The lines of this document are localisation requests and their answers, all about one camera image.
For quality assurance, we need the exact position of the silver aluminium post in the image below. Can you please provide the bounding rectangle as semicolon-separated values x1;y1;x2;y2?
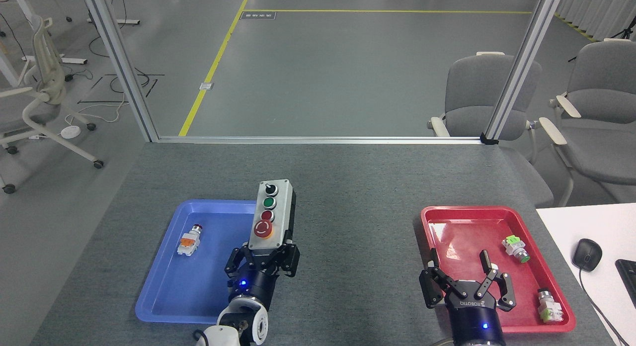
79;0;160;143
479;0;566;146

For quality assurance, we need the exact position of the black tripod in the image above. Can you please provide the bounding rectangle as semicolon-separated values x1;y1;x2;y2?
567;18;636;63

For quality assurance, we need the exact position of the white side desk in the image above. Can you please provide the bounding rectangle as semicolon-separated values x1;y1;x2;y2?
535;202;636;346

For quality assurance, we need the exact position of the silver push button green block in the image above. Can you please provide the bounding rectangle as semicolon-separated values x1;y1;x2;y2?
536;288;565;325

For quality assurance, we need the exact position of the red push button orange block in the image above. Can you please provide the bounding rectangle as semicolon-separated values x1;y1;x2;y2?
177;225;204;258

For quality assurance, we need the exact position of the black mouse cable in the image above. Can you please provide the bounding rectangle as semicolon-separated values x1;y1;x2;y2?
578;268;623;346

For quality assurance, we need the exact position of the blue plastic tray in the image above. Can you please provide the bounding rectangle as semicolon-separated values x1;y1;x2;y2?
135;199;259;325

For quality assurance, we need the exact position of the silver aluminium rail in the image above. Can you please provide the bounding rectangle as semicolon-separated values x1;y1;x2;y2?
156;135;485;146

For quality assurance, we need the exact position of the black floor cable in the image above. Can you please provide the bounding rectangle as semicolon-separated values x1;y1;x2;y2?
77;0;166;105

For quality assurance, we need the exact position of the green push button switch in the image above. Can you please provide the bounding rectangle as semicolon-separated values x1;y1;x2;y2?
501;235;531;264

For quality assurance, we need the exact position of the white mesh office chair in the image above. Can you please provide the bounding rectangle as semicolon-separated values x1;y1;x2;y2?
0;15;105;195

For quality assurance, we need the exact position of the grey control box with buttons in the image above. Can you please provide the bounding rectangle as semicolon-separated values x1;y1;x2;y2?
247;178;298;252

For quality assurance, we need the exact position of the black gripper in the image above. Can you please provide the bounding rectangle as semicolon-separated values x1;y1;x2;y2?
419;248;517;345
224;241;301;308

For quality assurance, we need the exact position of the grey armchair behind post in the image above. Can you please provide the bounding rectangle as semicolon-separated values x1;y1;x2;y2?
427;51;555;208

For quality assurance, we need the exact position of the black keyboard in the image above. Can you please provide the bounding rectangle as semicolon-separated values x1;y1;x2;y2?
615;259;636;310

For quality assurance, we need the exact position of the white floor cable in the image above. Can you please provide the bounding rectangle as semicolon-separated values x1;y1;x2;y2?
65;90;131;128

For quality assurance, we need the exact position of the black computer mouse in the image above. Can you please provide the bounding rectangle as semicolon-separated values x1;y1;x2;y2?
571;238;603;273

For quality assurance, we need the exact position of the white desk foot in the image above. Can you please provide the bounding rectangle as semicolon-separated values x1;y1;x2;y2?
22;54;89;66
87;17;141;26

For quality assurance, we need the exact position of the red plastic tray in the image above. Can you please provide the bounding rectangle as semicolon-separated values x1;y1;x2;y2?
420;205;577;334

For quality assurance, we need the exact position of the grey armchair with white armrests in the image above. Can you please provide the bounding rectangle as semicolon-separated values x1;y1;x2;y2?
539;38;636;208

